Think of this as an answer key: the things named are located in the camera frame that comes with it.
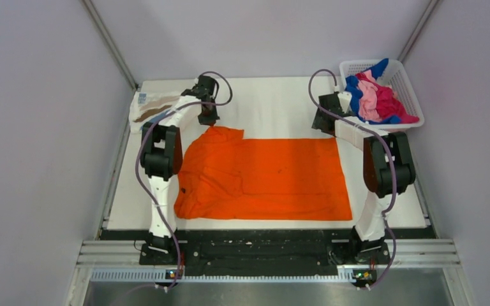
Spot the orange t shirt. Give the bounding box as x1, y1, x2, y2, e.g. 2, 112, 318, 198
174, 126, 352, 221

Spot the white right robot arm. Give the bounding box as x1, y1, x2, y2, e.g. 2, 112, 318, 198
312, 92, 416, 263

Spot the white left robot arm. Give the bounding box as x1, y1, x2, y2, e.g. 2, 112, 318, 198
135, 71, 220, 264

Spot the blue t shirt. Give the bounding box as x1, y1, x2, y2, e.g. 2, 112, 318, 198
340, 59, 389, 124

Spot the light pink t shirt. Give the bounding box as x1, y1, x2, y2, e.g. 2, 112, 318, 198
357, 69, 392, 123

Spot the magenta t shirt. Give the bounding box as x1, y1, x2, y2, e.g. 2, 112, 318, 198
366, 89, 419, 124

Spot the white plastic laundry basket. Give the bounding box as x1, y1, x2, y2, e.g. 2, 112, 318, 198
339, 58, 425, 131

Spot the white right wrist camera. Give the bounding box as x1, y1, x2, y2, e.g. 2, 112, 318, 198
336, 91, 352, 113

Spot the right corner aluminium post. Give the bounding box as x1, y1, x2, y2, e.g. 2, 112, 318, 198
397, 0, 442, 62

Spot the corner aluminium post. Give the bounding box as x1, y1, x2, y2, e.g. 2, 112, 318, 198
397, 0, 442, 62
80, 0, 138, 91

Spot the left corner aluminium post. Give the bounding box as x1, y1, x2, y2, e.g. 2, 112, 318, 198
80, 0, 138, 91

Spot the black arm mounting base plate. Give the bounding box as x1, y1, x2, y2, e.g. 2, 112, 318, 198
99, 228, 436, 279

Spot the aluminium frame rail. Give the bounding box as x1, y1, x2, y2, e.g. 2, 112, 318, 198
77, 240, 461, 283

